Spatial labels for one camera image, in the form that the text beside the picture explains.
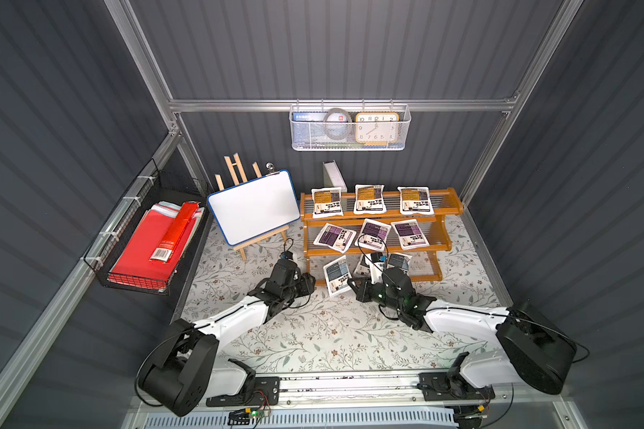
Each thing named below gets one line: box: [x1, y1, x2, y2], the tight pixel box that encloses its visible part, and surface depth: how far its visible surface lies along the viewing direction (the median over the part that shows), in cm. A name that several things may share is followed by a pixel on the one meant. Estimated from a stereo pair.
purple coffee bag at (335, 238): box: [313, 222, 357, 254], surface depth 89 cm
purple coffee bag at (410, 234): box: [389, 218, 431, 251], surface depth 91 cm
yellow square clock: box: [355, 111, 400, 147], surface depth 90 cm
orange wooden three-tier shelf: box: [299, 187, 465, 286], surface depth 90 cm
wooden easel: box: [214, 152, 263, 192], surface depth 89 cm
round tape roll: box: [322, 107, 353, 142], surface depth 89 cm
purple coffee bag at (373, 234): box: [354, 218, 392, 253], surface depth 91 cm
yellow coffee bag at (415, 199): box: [397, 185, 435, 216], surface depth 80 cm
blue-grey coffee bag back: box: [388, 252, 413, 270], surface depth 98 cm
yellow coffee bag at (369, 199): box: [353, 184, 388, 216], surface depth 80 cm
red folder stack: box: [107, 201, 205, 291], surface depth 72 cm
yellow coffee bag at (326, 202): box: [311, 186, 345, 219], surface depth 80 cm
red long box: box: [150, 201, 199, 262], surface depth 74 cm
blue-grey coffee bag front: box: [322, 254, 352, 298], surface depth 88 cm
